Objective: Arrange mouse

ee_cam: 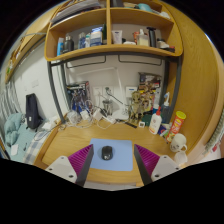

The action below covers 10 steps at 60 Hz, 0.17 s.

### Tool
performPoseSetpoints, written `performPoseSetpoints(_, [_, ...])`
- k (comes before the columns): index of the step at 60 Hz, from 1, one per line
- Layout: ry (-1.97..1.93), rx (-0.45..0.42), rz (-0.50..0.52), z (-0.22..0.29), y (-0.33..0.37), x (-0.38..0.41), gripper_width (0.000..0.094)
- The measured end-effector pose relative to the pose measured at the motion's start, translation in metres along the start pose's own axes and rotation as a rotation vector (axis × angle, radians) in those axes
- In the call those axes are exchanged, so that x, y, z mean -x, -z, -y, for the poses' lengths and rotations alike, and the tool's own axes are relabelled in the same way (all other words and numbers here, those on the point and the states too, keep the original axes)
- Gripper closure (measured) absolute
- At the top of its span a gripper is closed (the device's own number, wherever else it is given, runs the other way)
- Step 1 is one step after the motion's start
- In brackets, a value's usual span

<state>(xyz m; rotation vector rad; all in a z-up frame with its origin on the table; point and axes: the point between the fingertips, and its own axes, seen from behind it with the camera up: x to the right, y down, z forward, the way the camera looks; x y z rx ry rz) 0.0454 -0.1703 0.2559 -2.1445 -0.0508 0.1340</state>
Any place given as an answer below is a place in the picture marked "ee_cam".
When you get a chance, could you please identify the white wall box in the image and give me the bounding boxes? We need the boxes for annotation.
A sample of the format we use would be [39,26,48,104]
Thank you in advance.
[125,86,138,98]

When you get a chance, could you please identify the clear glass jar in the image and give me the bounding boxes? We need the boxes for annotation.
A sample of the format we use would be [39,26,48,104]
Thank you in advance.
[66,110,79,125]

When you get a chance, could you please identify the white wall socket plate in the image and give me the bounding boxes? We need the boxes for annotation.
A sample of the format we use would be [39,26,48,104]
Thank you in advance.
[92,85,114,98]

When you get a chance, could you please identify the light blue mouse pad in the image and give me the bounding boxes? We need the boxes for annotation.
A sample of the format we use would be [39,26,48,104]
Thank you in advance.
[89,138,134,172]

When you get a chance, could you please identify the plaid bed sheet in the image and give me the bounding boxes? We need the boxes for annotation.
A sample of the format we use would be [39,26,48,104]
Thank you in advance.
[23,131,52,164]

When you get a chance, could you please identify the golden robot model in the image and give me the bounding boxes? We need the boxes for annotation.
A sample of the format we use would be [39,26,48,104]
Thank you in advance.
[139,83,158,111]

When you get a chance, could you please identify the dark blue model kit box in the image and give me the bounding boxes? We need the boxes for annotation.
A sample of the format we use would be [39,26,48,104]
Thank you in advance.
[65,80,92,114]

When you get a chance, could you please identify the curved wooden cabinet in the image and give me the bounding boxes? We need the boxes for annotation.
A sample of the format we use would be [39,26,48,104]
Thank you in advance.
[163,3,224,161]

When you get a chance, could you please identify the red chip canister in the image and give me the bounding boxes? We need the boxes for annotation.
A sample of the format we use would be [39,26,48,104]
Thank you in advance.
[165,110,187,144]

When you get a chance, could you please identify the white mug with face print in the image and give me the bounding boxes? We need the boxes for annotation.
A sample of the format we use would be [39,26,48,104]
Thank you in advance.
[169,133,188,154]

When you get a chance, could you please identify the wooden shelf unit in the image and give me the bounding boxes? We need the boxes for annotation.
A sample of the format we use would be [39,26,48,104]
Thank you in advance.
[44,0,184,63]

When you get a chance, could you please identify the white desk lamp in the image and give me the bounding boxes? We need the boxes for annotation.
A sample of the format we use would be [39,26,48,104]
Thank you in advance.
[64,66,129,121]

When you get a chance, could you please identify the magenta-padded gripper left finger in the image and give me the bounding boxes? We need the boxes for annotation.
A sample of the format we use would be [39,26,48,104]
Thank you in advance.
[45,143,95,187]

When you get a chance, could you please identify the brown tree figure toy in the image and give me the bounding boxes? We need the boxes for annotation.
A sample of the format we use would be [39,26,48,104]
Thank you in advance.
[128,91,144,124]

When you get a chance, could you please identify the white power adapter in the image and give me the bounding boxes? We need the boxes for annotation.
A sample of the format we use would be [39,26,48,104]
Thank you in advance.
[92,109,104,122]

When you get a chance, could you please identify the clear plastic food container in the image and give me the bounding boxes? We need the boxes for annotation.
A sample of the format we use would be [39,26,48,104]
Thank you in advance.
[173,151,189,167]

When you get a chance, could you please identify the black slim bar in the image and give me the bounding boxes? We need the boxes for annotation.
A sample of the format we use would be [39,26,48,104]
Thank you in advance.
[124,121,138,129]

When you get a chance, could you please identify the colourful figure box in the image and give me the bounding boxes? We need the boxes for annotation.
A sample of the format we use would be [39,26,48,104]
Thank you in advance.
[138,72,162,90]

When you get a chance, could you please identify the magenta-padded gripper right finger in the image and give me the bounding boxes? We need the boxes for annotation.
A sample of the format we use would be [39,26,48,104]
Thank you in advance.
[133,143,183,186]

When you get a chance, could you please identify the black bag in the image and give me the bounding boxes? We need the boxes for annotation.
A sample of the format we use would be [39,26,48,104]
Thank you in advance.
[25,93,43,130]

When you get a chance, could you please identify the white cable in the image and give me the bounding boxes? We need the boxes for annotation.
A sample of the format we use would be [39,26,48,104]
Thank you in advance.
[63,118,95,130]
[96,118,117,131]

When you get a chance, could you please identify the metal cup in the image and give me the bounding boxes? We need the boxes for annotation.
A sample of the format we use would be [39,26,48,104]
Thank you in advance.
[102,99,113,116]

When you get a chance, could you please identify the black computer mouse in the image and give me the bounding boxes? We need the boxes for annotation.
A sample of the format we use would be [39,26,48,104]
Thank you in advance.
[101,145,114,161]

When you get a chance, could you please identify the blue red small pack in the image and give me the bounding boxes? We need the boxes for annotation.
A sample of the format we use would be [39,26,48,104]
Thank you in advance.
[159,124,171,138]

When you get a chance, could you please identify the small white charger block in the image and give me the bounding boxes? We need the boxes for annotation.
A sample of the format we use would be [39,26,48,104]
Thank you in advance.
[79,109,91,122]

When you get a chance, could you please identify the white bottle with red cap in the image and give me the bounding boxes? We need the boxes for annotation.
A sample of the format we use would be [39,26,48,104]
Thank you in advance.
[148,106,163,135]

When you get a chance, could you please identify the wooden wall shelf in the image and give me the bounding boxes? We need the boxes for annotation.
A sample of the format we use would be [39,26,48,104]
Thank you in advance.
[4,29,48,84]

